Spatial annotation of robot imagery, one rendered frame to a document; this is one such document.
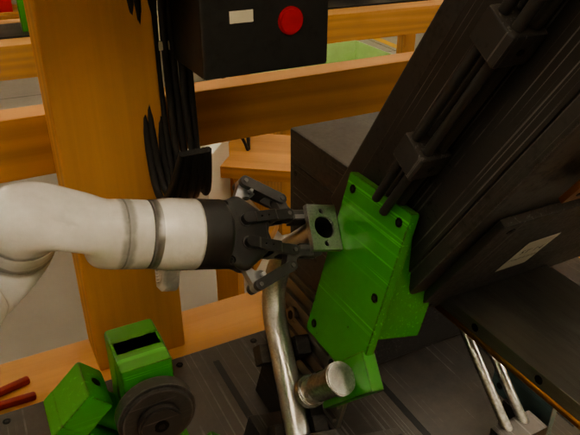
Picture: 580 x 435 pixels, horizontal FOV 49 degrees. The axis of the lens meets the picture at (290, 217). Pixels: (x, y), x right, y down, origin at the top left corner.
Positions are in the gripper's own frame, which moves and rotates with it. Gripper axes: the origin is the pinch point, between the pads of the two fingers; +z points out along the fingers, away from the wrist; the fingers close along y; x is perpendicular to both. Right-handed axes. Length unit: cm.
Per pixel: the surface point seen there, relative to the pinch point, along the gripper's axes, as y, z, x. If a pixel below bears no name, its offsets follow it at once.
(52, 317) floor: 32, 10, 206
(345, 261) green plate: -4.1, 2.8, -2.8
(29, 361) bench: -5, -23, 51
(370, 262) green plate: -5.5, 2.8, -7.1
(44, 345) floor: 20, 4, 195
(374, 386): -18.1, 3.0, -3.3
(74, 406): -15.7, -26.4, 3.2
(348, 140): 15.3, 12.6, 4.5
